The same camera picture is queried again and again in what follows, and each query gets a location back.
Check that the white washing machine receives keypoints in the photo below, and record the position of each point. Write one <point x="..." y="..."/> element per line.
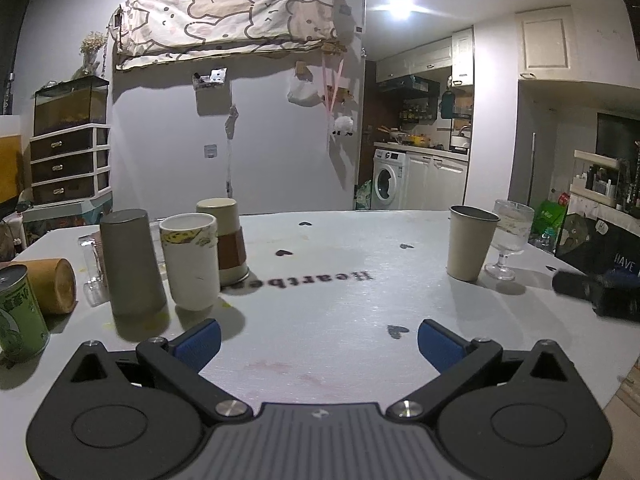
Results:
<point x="389" y="180"/>

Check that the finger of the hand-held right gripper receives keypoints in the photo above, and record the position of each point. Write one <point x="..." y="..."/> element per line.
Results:
<point x="572" y="284"/>

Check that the white kitchen base cabinet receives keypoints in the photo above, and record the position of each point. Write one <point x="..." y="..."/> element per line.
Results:
<point x="437" y="180"/>

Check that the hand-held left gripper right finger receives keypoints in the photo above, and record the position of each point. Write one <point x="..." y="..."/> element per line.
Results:
<point x="440" y="346"/>

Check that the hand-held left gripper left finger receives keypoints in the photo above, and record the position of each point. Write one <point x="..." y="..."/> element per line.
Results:
<point x="199" y="344"/>

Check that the white plastic bag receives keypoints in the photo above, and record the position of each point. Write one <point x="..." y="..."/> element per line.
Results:
<point x="303" y="94"/>

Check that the yellow board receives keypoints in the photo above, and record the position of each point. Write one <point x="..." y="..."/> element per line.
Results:
<point x="10" y="167"/>

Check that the white printed cup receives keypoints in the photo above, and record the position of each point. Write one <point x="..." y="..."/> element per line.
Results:
<point x="192" y="265"/>

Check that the white cabinet door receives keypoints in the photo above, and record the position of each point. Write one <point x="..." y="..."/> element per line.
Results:
<point x="544" y="42"/>

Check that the white kitchen wall cabinet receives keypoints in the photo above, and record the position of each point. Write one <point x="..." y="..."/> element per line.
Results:
<point x="425" y="57"/>

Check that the printed blanket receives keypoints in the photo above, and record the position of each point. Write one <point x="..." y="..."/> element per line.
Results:
<point x="225" y="15"/>

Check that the dried flower bouquet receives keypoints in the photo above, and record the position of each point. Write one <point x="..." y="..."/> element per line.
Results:
<point x="92" y="47"/>

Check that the wooden cup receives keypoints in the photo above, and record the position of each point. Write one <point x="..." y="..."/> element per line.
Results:
<point x="55" y="287"/>

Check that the clear glass goblet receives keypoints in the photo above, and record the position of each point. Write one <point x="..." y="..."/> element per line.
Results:
<point x="512" y="227"/>

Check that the dark printed cloth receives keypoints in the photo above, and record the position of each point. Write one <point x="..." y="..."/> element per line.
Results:
<point x="595" y="242"/>

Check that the ceiling light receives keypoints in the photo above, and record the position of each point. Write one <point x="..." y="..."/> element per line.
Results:
<point x="400" y="1"/>

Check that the pink ribbons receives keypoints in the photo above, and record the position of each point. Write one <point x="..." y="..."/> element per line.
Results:
<point x="332" y="82"/>

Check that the green tin can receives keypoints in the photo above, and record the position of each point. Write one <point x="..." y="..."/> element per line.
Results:
<point x="19" y="315"/>

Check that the plain beige cup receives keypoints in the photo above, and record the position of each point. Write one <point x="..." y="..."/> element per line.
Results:
<point x="467" y="247"/>

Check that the glass fish tank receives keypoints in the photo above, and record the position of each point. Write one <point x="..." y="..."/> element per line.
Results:
<point x="70" y="105"/>

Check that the beige cup with brown sleeve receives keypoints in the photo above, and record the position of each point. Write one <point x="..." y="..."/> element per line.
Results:
<point x="231" y="240"/>

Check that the grey cup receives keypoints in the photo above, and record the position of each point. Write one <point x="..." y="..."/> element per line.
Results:
<point x="131" y="265"/>

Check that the white plush toy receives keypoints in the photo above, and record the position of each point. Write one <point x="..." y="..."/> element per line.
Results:
<point x="343" y="125"/>

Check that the green bag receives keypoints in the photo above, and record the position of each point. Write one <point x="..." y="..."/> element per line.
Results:
<point x="550" y="220"/>

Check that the clear glass mug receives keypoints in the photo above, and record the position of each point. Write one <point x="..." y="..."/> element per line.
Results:
<point x="94" y="280"/>

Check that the cluttered storage shelf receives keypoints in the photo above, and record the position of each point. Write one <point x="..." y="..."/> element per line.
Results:
<point x="602" y="177"/>

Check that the white drawer unit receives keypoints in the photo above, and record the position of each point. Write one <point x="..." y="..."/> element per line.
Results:
<point x="65" y="162"/>

